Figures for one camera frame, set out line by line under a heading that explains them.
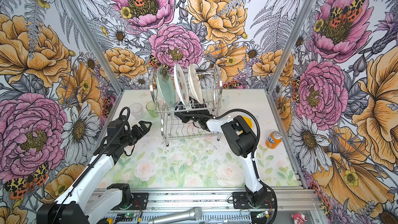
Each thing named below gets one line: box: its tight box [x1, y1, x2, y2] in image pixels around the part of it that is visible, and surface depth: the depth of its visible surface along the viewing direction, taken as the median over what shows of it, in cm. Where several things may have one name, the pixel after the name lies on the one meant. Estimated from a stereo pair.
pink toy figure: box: [290, 212, 308, 224], surface depth 68 cm
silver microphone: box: [148, 206, 203, 224], surface depth 70 cm
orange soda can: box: [265, 130, 283, 150], surface depth 87 cm
